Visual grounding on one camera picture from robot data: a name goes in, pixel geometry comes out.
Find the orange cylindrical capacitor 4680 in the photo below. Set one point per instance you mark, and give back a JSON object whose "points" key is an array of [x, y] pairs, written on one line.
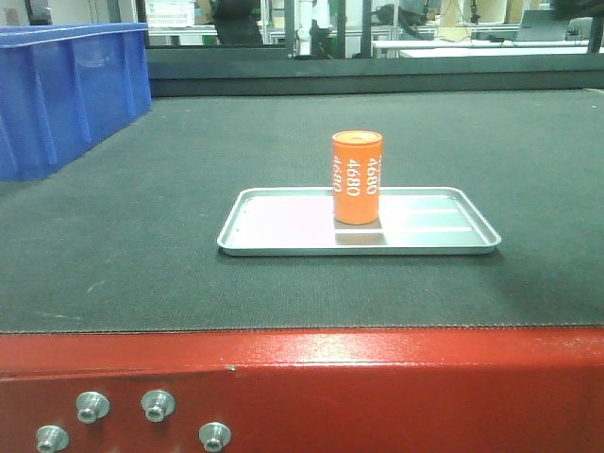
{"points": [[356, 173]]}

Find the dark conveyor belt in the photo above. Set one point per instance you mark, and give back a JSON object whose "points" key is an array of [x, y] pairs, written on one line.
{"points": [[124, 238]]}

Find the blue crate on conveyor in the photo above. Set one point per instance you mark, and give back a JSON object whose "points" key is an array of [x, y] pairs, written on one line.
{"points": [[65, 89]]}

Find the silver metal tray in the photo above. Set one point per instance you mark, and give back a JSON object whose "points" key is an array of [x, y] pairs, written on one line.
{"points": [[413, 221]]}

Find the silver bolt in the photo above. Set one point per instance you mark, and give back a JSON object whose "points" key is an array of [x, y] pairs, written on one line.
{"points": [[91, 406], [51, 439], [214, 436], [157, 405]]}

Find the white background table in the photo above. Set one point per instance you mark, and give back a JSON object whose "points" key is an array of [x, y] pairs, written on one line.
{"points": [[474, 48]]}

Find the red conveyor frame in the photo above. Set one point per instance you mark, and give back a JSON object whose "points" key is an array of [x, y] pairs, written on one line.
{"points": [[377, 390]]}

